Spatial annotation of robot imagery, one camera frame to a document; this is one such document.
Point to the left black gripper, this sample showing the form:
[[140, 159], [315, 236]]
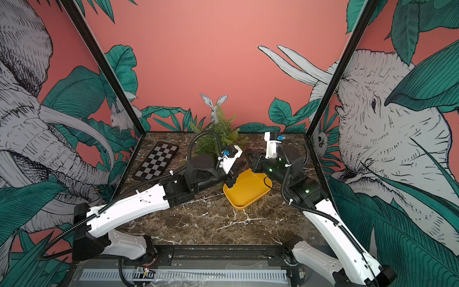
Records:
[[229, 182]]

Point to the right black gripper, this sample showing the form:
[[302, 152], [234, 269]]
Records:
[[260, 164]]

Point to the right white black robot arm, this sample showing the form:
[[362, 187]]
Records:
[[351, 265]]

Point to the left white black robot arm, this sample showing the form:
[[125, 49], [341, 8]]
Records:
[[94, 232]]

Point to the yellow plastic tray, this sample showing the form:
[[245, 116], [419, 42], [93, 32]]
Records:
[[248, 188]]

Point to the black white chessboard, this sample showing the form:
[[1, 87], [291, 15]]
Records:
[[157, 161]]

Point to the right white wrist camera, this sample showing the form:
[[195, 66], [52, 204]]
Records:
[[272, 139]]

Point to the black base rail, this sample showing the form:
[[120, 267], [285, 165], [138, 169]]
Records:
[[274, 255]]

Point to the white slotted cable duct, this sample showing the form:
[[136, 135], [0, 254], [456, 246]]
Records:
[[258, 276]]

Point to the right black frame post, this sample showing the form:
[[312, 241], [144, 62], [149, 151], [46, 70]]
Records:
[[356, 35]]

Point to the black frame post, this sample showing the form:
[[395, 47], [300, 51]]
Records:
[[88, 37], [356, 35]]

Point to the left black frame post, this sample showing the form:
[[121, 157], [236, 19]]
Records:
[[88, 37]]

